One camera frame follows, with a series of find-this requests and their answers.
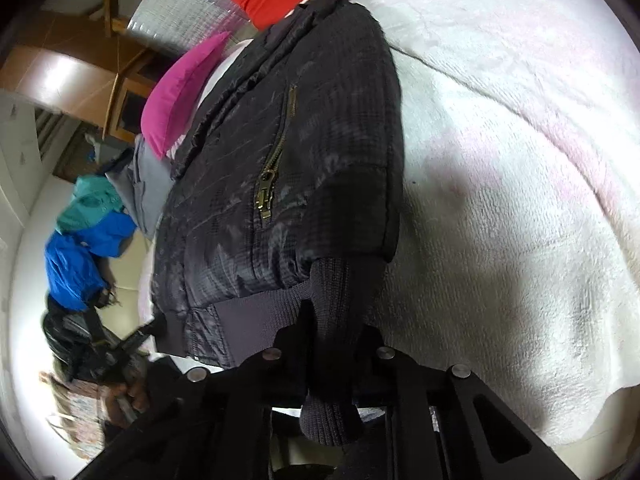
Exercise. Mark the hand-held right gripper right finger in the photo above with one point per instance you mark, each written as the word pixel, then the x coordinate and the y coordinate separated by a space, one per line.
pixel 372 365

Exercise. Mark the teal shirt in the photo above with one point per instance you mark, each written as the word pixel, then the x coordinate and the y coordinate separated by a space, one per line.
pixel 90 205

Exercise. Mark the grey coat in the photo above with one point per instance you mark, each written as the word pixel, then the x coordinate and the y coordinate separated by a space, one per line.
pixel 147 190

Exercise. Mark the silver foil insulation mat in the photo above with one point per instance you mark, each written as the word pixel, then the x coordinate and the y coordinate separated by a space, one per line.
pixel 190 5

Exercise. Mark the wooden cabinet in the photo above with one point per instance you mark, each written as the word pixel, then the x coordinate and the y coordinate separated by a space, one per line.
pixel 130 100

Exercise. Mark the brown slatted shutter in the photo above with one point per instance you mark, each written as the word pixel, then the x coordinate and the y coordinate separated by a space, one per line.
pixel 47 135

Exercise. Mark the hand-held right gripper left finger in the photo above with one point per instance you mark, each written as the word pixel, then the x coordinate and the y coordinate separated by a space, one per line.
pixel 295 340

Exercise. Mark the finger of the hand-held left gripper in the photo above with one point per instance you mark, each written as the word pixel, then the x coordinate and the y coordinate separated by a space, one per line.
pixel 152 327

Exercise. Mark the dark navy cloth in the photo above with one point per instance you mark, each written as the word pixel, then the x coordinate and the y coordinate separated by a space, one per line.
pixel 120 160

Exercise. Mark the magenta pillow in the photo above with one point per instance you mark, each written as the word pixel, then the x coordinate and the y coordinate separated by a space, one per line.
pixel 180 90

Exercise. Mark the blue jacket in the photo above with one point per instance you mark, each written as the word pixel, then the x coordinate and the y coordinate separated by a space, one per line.
pixel 80 255

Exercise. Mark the black quilted jacket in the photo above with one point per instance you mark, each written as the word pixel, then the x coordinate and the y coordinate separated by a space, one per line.
pixel 300 185

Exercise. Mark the tall wooden wardrobe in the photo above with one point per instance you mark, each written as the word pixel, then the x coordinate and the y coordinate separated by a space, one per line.
pixel 60 75

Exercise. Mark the white textured blanket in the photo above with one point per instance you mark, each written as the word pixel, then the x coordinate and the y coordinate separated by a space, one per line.
pixel 500 210

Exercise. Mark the person's left hand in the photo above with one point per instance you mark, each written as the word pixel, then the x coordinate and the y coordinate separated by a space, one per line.
pixel 127 400

